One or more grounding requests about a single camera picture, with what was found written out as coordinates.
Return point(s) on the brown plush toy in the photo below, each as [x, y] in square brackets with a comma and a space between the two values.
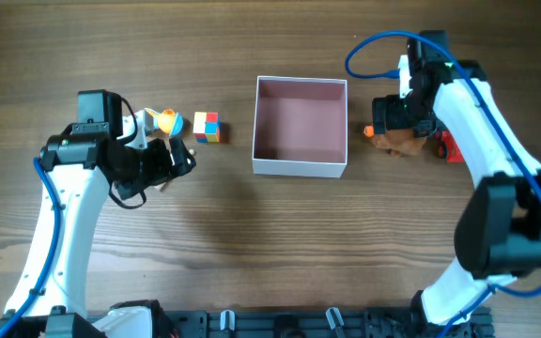
[396, 142]

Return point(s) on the multicolour puzzle cube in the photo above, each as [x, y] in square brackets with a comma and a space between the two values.
[206, 127]

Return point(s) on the orange blue duck toy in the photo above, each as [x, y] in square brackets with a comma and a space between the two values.
[168, 121]

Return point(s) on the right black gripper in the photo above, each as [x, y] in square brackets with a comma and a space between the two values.
[382, 115]

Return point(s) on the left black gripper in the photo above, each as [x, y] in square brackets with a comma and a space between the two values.
[163, 169]

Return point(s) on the pink open cardboard box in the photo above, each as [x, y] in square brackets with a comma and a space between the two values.
[301, 127]

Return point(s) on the red toy fire truck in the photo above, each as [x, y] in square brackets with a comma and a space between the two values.
[447, 147]

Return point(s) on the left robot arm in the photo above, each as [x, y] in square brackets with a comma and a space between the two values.
[103, 155]

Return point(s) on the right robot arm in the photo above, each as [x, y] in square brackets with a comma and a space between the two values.
[497, 240]

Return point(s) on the white pig rattle drum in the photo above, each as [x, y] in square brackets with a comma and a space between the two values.
[162, 187]

